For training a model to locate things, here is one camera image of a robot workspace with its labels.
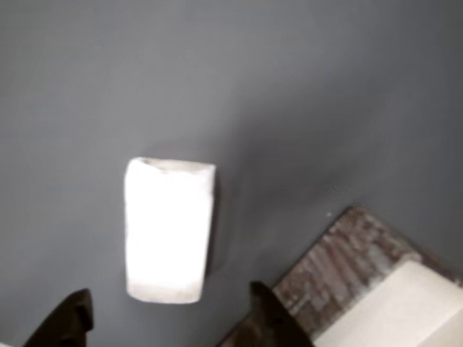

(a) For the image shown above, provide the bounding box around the brown patterned cardboard box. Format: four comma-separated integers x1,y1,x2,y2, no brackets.
271,205,463,347

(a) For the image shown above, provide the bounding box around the grey table mat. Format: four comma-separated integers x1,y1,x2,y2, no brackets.
0,0,463,347

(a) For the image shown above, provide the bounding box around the white block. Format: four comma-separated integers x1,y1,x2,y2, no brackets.
124,156,218,304

